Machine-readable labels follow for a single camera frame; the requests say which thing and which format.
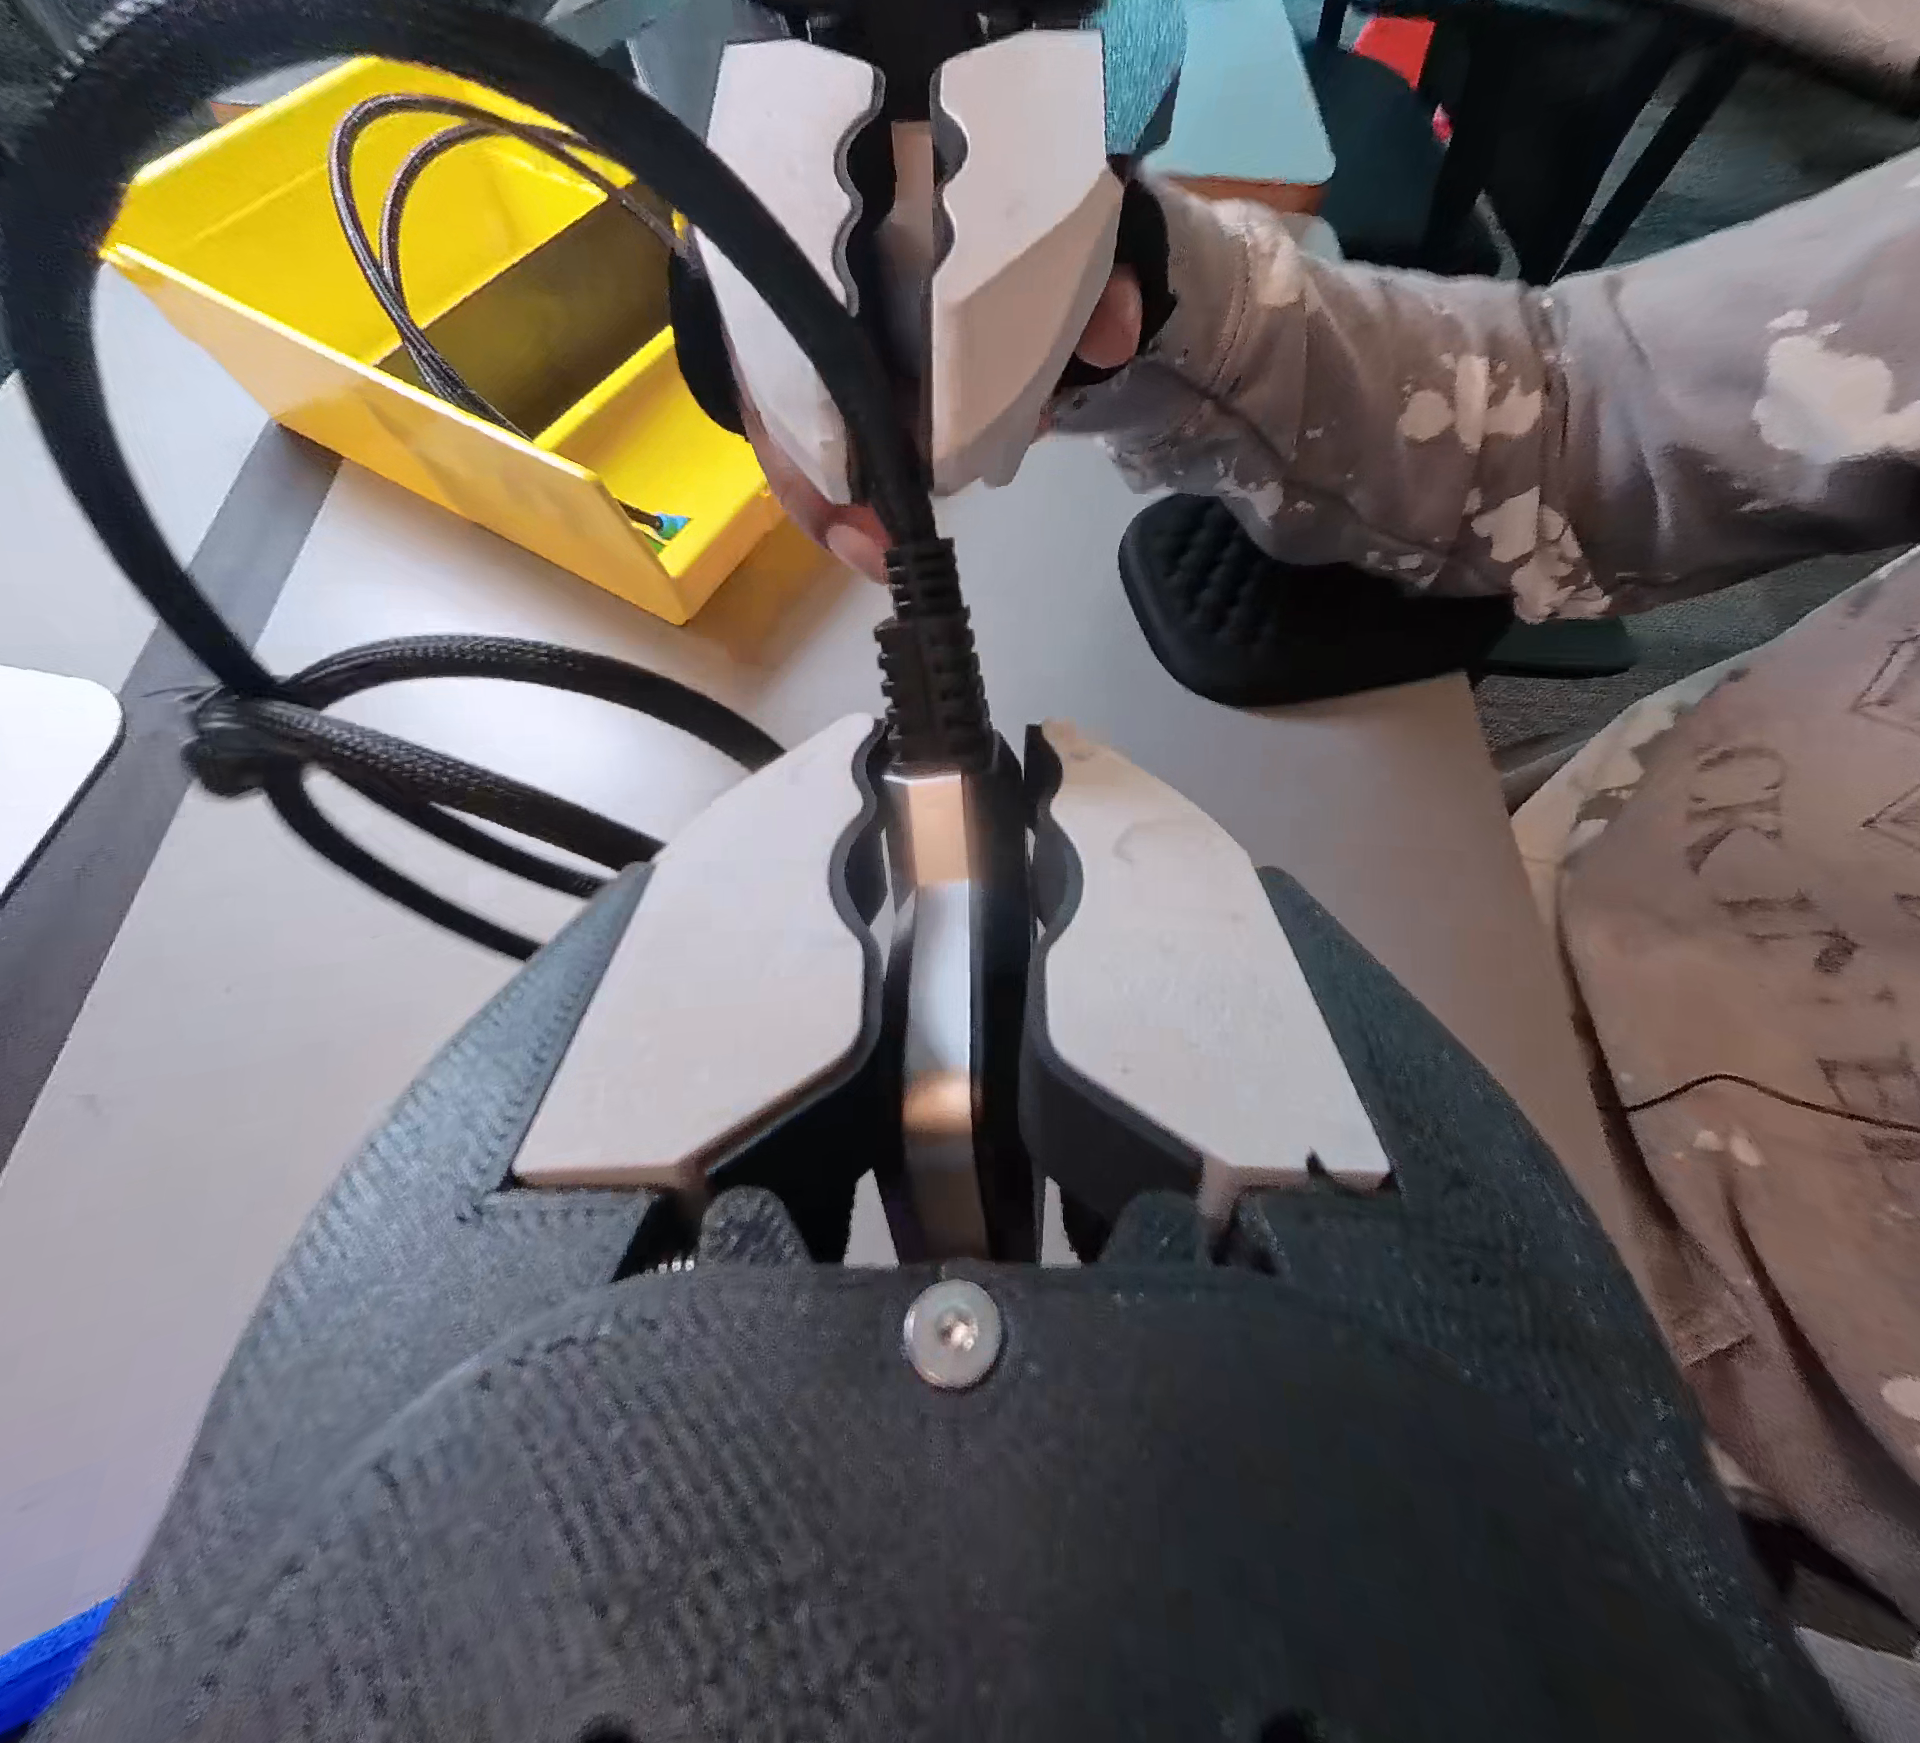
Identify silver black docking hub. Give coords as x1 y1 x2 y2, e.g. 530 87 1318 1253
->
877 754 1035 1265

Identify yellow plastic bin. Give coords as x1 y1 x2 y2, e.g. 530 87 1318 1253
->
102 55 789 627

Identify person's right forearm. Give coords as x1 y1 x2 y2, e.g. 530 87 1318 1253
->
1103 145 1920 627

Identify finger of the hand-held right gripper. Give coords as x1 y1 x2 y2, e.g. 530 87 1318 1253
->
696 40 890 506
927 30 1126 498

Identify black padded chair armrest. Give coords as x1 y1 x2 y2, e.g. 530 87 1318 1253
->
1117 494 1636 712

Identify white folding stand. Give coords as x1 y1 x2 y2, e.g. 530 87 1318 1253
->
0 663 124 898

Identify person's right hand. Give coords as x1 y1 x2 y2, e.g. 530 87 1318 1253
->
746 174 1185 578

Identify black HDMI cable green plugs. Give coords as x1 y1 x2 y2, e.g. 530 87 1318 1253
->
330 97 695 554

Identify black bin divider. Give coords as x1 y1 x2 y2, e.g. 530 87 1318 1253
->
368 212 676 440

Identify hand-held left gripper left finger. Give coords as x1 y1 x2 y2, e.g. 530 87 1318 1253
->
509 716 890 1265

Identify blue plastic bin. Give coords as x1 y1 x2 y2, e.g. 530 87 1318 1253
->
0 1592 123 1685

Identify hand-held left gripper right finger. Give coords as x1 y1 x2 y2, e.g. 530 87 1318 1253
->
1020 722 1394 1262

